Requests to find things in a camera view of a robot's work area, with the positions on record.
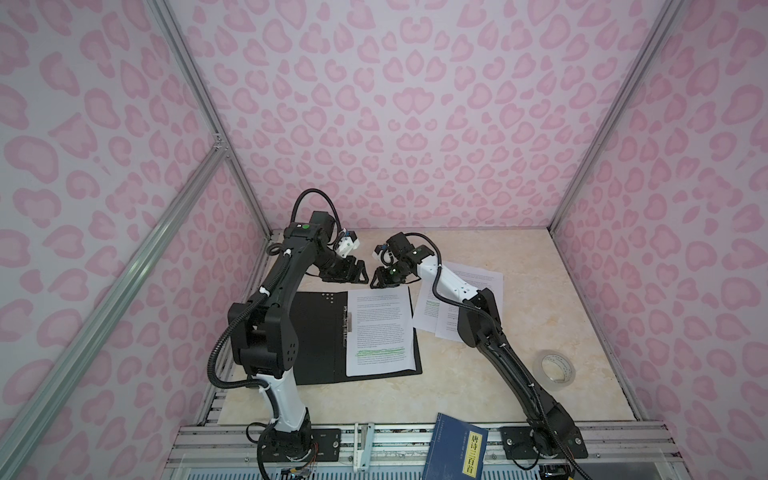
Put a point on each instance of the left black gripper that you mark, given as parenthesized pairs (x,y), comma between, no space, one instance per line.
(346,275)

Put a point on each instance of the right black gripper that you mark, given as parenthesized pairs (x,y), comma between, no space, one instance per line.
(382,279)

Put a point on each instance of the printed paper sheet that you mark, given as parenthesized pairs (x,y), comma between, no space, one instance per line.
(427,309)
(469,311)
(381,340)

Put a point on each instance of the white black file folder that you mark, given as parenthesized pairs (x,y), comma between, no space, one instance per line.
(319,319)

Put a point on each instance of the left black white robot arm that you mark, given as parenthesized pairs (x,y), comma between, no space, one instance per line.
(238,335)

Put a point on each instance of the metal folder clip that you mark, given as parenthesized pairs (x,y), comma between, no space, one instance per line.
(348,321)

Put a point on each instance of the blue book yellow label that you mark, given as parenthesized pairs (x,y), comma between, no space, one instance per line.
(456,450)

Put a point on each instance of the clear tape roll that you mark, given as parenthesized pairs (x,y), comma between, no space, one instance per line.
(553,370)

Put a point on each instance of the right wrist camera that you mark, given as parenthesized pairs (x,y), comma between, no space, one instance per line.
(384,254)

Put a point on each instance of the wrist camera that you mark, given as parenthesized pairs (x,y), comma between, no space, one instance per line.
(384,254)
(347,243)

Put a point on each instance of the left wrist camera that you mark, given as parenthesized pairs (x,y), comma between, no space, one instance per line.
(347,243)

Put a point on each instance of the aluminium diagonal frame bar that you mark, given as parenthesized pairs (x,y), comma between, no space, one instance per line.
(40,412)

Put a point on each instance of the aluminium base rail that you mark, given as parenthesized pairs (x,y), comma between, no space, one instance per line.
(616,450)

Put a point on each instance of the left aluminium corner post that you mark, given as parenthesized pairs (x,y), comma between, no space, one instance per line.
(170,28)

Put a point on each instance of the aluminium corner post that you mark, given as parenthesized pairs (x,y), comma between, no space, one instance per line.
(666,22)
(170,28)

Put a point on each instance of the right aluminium corner post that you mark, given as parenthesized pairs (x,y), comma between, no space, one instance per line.
(666,22)

